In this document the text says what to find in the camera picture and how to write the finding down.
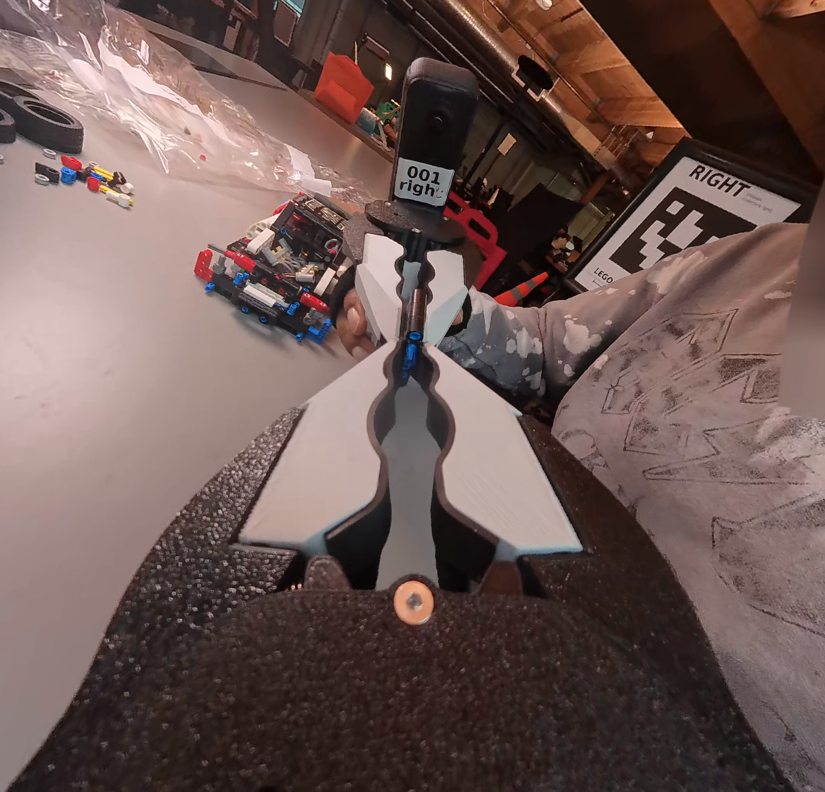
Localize orange plastic bin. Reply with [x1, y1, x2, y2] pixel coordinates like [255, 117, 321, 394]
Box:
[315, 52, 375, 122]

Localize black ceiling-mounted device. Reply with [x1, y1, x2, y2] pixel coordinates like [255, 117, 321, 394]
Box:
[516, 54, 555, 100]

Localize framed black white marker sign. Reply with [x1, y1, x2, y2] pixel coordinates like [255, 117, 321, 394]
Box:
[561, 138, 819, 293]

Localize metal ventilation duct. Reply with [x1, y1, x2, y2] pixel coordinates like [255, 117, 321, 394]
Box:
[412, 0, 652, 180]

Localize pile of assorted small bricks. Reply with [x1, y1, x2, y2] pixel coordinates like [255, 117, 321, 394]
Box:
[34, 154, 136, 209]

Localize black beam with blue pins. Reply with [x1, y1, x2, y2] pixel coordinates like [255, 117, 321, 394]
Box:
[401, 228, 428, 380]

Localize crumpled clear plastic bags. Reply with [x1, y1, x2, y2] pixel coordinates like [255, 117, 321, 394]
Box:
[0, 0, 362, 203]

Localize person's right hand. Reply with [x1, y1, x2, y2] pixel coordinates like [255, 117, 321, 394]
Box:
[332, 288, 381, 358]

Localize person's right forearm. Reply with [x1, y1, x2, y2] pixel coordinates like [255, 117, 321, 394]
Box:
[445, 221, 807, 419]

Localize red plastic barricade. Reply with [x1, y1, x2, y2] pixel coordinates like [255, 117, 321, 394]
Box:
[445, 189, 500, 290]

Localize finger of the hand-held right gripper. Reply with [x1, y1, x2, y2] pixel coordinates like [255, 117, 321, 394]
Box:
[356, 232, 408, 349]
[420, 251, 468, 349]

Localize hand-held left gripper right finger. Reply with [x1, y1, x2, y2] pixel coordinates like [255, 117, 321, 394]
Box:
[425, 346, 585, 557]

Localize orange traffic cone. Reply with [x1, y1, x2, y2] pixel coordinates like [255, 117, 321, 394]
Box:
[493, 271, 549, 306]

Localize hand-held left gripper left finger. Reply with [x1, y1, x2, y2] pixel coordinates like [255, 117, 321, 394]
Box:
[238, 344, 403, 560]

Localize brick toy car chassis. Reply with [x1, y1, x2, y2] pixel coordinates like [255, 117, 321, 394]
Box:
[193, 193, 358, 345]

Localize person's bleached grey sweatshirt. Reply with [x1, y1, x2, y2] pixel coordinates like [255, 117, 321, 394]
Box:
[551, 221, 825, 792]

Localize grey desk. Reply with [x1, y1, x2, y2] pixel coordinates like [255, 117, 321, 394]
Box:
[0, 6, 400, 786]

